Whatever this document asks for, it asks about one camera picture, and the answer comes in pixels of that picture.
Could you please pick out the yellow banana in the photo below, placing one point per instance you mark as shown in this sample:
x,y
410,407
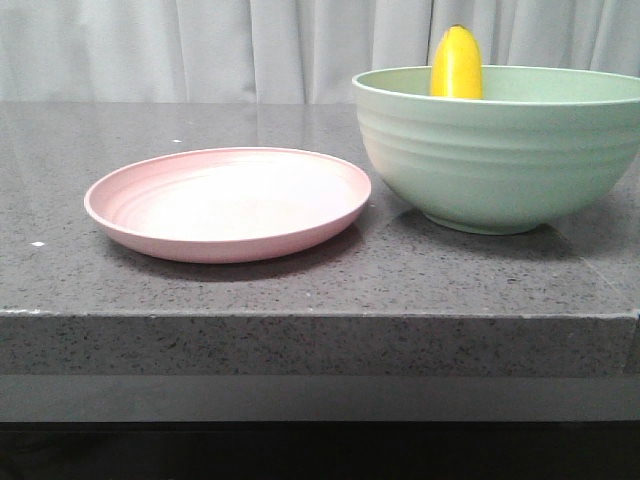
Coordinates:
x,y
457,67

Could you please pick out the pink plate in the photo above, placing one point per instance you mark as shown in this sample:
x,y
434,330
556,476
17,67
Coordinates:
x,y
228,205

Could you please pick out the green bowl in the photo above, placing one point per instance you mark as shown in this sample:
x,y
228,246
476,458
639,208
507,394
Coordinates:
x,y
541,143

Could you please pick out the pale green curtain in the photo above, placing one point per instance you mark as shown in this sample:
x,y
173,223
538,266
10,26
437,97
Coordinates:
x,y
283,51

